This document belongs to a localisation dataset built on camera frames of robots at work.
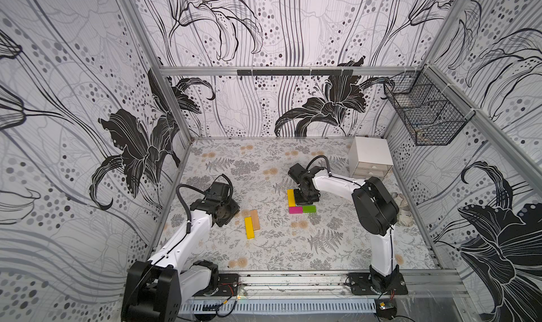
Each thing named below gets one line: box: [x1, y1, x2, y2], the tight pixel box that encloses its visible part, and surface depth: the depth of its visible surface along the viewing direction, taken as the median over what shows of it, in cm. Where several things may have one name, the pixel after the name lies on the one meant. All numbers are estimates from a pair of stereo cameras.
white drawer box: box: [348, 136, 394, 181], surface depth 97 cm
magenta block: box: [288, 206, 304, 214], surface depth 92 cm
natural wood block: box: [250, 209, 261, 231], surface depth 90 cm
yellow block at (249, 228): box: [244, 216, 255, 240], surface depth 88 cm
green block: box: [302, 205, 317, 213], surface depth 92 cm
